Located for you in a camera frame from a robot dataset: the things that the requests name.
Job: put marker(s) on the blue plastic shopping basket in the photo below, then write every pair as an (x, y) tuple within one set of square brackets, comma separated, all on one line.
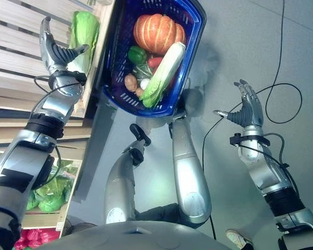
[(191, 60)]

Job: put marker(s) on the person's white shoe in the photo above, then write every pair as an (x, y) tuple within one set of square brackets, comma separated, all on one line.
[(237, 238)]

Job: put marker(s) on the red tomato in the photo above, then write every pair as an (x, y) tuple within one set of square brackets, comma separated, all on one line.
[(154, 62)]

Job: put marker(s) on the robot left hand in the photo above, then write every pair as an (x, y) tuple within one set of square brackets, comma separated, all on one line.
[(48, 49)]

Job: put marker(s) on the dark green leafy vegetable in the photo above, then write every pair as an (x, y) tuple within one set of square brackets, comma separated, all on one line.
[(142, 70)]

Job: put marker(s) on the orange pumpkin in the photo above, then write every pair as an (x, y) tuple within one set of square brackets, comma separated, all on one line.
[(156, 32)]

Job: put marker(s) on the robot right leg silver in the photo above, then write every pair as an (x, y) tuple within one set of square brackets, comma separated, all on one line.
[(189, 169)]

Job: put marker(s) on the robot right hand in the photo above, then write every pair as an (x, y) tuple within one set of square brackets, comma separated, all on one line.
[(250, 112)]

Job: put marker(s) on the bagged green cabbage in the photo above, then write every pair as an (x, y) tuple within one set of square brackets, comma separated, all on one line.
[(50, 204)]

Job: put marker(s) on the robot torso grey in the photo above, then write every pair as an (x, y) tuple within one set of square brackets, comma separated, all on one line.
[(130, 237)]

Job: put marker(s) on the broad napa cabbage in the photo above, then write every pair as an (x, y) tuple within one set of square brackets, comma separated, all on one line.
[(84, 28)]

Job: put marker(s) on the small brown potato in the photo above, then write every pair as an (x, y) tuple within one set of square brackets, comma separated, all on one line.
[(138, 92)]

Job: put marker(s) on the robot leg silver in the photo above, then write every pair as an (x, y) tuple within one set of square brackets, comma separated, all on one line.
[(120, 182), (189, 169)]

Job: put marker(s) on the robot left arm silver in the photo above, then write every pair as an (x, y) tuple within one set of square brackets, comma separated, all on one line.
[(21, 159)]

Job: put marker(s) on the robot left leg silver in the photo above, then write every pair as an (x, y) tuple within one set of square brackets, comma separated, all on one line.
[(120, 182)]

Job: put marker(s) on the green bell pepper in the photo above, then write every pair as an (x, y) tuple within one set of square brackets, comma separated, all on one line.
[(137, 54)]

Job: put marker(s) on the large brown potato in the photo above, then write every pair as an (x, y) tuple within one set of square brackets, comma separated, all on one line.
[(130, 82)]

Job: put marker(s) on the red plastic bag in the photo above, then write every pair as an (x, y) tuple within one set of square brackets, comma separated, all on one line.
[(34, 238)]

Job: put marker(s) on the wooden slat shelf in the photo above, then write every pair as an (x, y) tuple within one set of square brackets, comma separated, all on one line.
[(13, 73)]

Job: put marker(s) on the leafy green lettuce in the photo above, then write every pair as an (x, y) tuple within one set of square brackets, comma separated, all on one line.
[(60, 179)]

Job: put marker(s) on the robot right arm silver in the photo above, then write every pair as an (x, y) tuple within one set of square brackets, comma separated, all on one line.
[(270, 177)]

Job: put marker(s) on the long napa cabbage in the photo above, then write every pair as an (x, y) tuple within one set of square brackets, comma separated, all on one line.
[(164, 73)]

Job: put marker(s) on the white onion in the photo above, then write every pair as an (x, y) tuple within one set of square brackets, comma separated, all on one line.
[(144, 84)]

